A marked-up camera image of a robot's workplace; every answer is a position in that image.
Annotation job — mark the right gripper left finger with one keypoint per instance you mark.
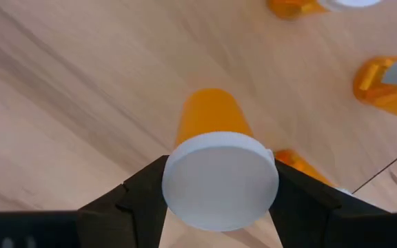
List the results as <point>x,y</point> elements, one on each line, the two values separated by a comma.
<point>129,213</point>

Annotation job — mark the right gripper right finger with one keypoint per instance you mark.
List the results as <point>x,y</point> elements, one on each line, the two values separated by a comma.
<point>308,217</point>

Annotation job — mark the amber pill bottle white cap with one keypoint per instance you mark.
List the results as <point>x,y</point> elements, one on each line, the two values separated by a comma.
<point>219,182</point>
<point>374,93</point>
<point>291,8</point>
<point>295,162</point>

